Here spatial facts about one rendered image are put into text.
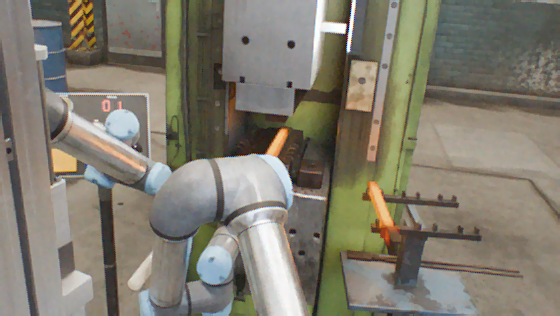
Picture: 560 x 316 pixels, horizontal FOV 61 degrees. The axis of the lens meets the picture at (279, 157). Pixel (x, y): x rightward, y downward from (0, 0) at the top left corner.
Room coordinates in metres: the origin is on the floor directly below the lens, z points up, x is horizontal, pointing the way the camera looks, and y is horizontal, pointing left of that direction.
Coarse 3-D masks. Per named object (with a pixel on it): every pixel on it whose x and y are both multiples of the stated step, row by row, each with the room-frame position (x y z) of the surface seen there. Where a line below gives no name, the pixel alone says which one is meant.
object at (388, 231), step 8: (368, 184) 1.48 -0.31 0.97; (376, 184) 1.48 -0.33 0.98; (376, 192) 1.41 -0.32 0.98; (376, 200) 1.35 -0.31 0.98; (376, 208) 1.31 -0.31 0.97; (384, 208) 1.30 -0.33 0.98; (384, 216) 1.25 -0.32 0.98; (384, 224) 1.20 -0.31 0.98; (392, 224) 1.20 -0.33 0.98; (384, 232) 1.17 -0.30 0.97; (392, 232) 1.14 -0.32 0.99; (384, 240) 1.17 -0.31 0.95; (392, 240) 1.10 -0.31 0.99; (400, 240) 1.10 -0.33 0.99; (392, 248) 1.10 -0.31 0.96
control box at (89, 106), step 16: (64, 96) 1.52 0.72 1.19; (80, 96) 1.53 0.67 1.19; (96, 96) 1.55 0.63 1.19; (112, 96) 1.56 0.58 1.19; (128, 96) 1.58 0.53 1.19; (144, 96) 1.59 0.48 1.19; (80, 112) 1.51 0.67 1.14; (96, 112) 1.52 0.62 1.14; (144, 112) 1.57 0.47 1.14; (144, 128) 1.54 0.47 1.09; (144, 144) 1.51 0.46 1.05; (64, 176) 1.39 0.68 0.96; (80, 176) 1.41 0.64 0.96
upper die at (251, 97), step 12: (240, 84) 1.58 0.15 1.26; (252, 84) 1.58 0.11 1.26; (240, 96) 1.58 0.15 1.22; (252, 96) 1.58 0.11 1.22; (264, 96) 1.57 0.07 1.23; (276, 96) 1.56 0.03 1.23; (288, 96) 1.56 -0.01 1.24; (300, 96) 1.74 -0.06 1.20; (240, 108) 1.58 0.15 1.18; (252, 108) 1.58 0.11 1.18; (264, 108) 1.57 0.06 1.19; (276, 108) 1.56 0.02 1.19; (288, 108) 1.56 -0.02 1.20
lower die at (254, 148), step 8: (272, 128) 1.97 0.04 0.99; (280, 128) 1.95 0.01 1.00; (288, 128) 1.96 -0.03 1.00; (256, 136) 1.88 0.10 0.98; (264, 136) 1.86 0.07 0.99; (272, 136) 1.86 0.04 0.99; (288, 136) 1.86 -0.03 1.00; (256, 144) 1.76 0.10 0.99; (264, 144) 1.76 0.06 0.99; (288, 144) 1.78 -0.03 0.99; (240, 152) 1.68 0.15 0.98; (248, 152) 1.69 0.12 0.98; (256, 152) 1.67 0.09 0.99; (264, 152) 1.66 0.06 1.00; (280, 152) 1.67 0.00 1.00; (280, 160) 1.60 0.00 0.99; (288, 160) 1.60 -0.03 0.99; (288, 168) 1.56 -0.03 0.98
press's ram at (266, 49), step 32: (224, 0) 1.59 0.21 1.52; (256, 0) 1.58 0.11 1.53; (288, 0) 1.56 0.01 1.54; (320, 0) 1.61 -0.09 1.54; (224, 32) 1.59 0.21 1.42; (256, 32) 1.58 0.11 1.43; (288, 32) 1.56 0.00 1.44; (320, 32) 1.73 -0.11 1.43; (224, 64) 1.59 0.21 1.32; (256, 64) 1.58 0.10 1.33; (288, 64) 1.56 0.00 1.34; (320, 64) 1.88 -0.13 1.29
